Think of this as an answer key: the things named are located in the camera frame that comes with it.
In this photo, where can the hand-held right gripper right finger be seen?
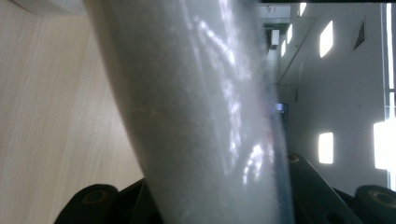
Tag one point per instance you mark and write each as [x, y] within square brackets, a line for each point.
[311, 199]

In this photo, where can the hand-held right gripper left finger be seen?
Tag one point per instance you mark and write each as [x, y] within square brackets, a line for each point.
[146, 211]

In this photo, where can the red white spouted pouch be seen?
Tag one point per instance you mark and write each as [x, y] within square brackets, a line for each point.
[186, 109]

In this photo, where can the group of ceiling light panels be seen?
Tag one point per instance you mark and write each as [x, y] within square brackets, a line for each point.
[326, 39]

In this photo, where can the white ceiling air conditioner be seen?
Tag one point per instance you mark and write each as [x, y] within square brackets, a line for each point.
[275, 39]

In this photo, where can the dark ceiling air vent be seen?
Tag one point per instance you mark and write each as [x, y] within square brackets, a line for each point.
[359, 35]

